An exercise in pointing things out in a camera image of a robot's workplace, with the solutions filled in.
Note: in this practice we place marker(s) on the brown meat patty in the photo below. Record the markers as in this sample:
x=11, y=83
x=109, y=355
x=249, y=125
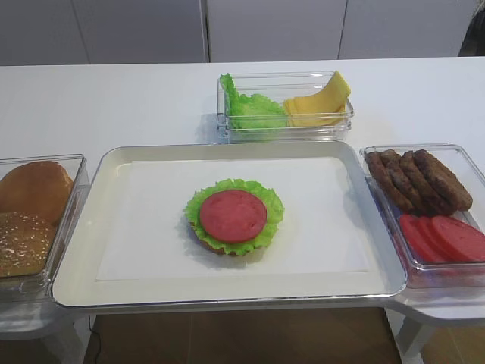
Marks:
x=445, y=182
x=380, y=174
x=391, y=160
x=434, y=203

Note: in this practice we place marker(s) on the green lettuce leaf on bun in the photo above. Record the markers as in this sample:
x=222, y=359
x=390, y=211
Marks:
x=271, y=200

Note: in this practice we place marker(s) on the red tomato slice on lettuce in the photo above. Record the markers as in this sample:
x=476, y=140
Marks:
x=233, y=216

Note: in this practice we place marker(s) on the green lettuce leaves in container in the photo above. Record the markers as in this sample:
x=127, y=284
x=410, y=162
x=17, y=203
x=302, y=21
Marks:
x=251, y=112

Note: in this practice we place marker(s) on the bottom bun under lettuce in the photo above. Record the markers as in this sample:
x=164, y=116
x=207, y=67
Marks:
x=212, y=244

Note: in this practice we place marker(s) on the clear lettuce and cheese container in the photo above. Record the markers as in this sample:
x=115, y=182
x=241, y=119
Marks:
x=279, y=87

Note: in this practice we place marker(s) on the yellow cheese slices stack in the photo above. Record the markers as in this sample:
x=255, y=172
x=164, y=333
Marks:
x=322, y=108

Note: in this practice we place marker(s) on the white paper tray liner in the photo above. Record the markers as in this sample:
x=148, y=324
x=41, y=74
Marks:
x=321, y=230

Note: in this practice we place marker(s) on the clear patty and tomato container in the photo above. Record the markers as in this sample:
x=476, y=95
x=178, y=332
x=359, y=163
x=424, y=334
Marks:
x=420, y=275

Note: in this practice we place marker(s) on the left red tomato slice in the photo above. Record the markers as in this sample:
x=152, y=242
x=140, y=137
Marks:
x=416, y=242

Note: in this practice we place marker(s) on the large white serving tray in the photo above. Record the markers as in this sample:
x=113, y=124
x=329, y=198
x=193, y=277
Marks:
x=77, y=285

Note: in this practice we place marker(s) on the plain brown bun bottom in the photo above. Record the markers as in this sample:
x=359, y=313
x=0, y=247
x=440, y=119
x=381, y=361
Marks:
x=37, y=188

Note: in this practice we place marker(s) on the clear bun container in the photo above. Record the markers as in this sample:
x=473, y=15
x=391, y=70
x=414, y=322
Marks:
x=36, y=287

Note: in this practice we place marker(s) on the middle red tomato slice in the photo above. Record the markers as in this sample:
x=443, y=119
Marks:
x=434, y=241

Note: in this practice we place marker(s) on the sesame bun top near tray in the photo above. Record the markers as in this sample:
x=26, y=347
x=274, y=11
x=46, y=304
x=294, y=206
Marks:
x=25, y=244

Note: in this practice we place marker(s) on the right red tomato slice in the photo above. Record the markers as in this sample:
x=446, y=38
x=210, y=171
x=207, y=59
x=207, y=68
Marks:
x=464, y=242

